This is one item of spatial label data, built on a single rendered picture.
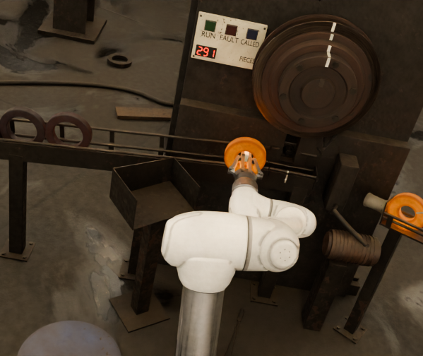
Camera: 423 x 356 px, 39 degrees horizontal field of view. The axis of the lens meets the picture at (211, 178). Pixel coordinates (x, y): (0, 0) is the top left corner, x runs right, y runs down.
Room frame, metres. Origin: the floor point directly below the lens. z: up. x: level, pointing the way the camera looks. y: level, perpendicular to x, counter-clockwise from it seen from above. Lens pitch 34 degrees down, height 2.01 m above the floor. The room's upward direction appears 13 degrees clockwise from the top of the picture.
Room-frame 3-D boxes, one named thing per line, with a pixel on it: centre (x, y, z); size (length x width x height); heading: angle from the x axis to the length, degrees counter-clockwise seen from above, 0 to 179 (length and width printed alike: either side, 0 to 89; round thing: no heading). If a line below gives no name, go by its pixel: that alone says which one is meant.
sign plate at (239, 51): (2.20, 0.05, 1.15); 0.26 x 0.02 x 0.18; 94
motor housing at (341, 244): (2.00, -0.63, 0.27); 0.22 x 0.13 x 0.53; 94
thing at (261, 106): (2.11, -0.30, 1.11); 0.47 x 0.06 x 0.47; 94
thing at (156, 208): (1.83, 0.20, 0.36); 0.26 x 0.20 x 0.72; 129
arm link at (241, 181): (1.71, -0.12, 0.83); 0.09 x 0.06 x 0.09; 94
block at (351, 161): (2.14, -0.53, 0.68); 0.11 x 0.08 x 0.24; 4
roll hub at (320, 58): (2.02, -0.30, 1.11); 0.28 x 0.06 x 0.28; 94
